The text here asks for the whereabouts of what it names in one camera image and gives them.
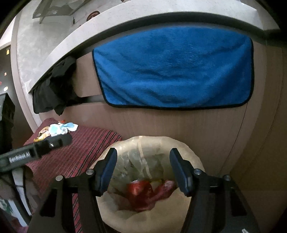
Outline white blue wrapper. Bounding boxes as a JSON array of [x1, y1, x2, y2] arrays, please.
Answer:
[[48, 122, 78, 137]]

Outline black hanging garment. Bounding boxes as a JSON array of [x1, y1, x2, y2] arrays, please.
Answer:
[[32, 57, 79, 116]]

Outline red plaid cloth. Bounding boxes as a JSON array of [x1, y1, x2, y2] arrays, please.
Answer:
[[22, 117, 123, 233]]

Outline blue towel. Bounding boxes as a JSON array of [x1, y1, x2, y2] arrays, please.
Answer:
[[92, 26, 254, 109]]

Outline red plastic bag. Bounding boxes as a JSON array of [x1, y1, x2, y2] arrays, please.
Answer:
[[121, 180, 178, 212]]

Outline trash bin with beige liner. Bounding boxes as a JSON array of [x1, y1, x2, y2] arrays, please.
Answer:
[[97, 136, 204, 232]]

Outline yellow crumpled chip bag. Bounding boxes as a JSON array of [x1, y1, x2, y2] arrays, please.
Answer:
[[34, 126, 50, 142]]

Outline red soda can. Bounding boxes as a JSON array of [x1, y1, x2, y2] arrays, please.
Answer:
[[126, 180, 154, 212]]

